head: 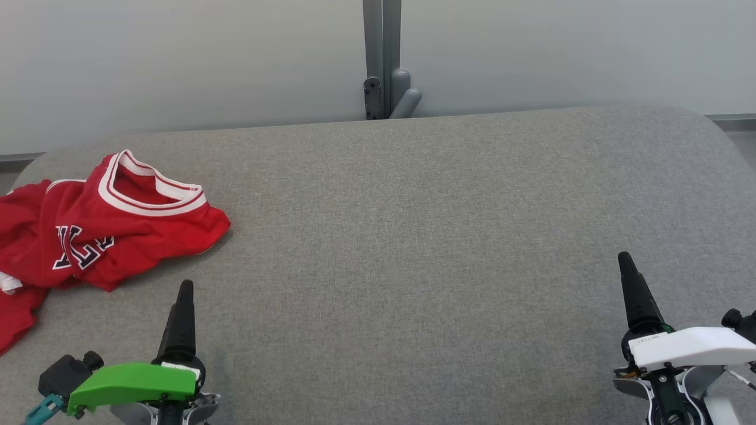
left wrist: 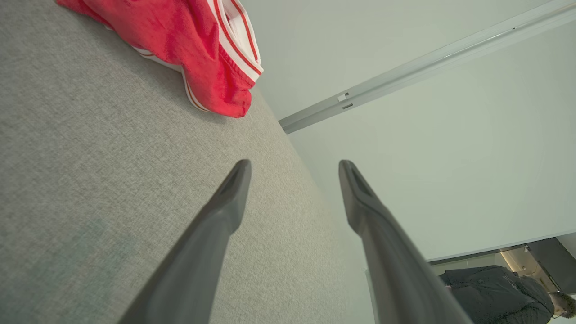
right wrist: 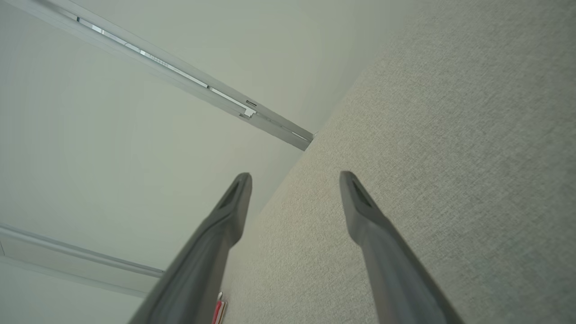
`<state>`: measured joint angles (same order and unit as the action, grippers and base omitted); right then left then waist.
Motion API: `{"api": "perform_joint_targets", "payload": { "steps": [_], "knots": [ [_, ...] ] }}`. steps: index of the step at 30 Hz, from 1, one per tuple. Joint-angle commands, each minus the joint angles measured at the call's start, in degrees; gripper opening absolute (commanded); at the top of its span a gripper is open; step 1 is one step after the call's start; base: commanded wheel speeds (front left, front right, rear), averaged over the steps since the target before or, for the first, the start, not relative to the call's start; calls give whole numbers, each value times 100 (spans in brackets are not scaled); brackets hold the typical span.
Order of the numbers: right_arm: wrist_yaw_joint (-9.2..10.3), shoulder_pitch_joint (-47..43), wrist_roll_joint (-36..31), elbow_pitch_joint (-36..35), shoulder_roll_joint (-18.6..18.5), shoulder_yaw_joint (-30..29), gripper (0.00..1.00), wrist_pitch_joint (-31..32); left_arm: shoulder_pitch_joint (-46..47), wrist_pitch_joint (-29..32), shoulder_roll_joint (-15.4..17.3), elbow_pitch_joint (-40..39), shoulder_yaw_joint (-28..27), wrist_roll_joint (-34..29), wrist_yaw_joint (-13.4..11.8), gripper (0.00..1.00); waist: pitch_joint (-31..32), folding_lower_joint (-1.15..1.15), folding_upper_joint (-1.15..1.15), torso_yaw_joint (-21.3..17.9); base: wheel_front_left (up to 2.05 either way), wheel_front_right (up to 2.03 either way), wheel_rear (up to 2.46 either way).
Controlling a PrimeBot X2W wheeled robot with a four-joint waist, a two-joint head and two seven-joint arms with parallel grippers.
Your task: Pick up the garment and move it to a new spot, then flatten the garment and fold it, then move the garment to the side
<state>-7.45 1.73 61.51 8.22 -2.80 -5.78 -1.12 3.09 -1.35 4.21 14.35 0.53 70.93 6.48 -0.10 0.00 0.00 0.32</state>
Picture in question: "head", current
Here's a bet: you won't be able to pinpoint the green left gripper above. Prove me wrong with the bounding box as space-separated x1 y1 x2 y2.
67 280 220 425

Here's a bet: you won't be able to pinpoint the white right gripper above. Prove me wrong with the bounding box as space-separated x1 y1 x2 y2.
613 251 756 425

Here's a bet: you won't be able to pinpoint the red Bulls jersey shirt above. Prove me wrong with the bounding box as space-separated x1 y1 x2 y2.
0 149 232 293

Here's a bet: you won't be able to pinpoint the red shorts white stripes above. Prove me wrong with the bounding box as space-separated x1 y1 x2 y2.
0 286 49 355

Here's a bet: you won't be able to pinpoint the grey metal post bracket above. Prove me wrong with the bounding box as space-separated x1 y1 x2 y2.
363 0 423 120

